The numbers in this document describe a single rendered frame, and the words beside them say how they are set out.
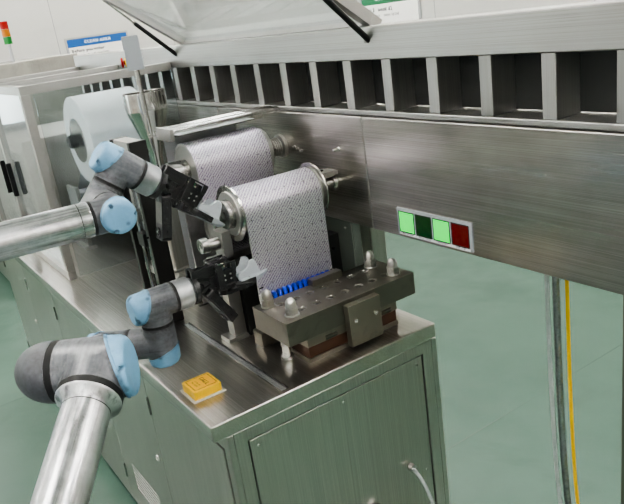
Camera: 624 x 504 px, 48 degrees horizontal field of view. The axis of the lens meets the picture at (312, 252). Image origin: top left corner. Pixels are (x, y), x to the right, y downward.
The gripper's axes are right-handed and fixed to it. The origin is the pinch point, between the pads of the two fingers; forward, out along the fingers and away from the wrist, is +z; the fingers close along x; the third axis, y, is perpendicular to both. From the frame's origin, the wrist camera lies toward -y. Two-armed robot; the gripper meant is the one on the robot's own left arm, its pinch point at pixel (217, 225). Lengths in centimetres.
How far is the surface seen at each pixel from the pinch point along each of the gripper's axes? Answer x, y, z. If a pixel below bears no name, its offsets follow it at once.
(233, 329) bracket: 1.7, -23.1, 18.9
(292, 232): -6.8, 6.8, 17.2
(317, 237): -6.7, 8.8, 25.2
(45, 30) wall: 550, 121, 45
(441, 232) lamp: -42, 20, 31
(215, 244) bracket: 1.4, -4.6, 2.6
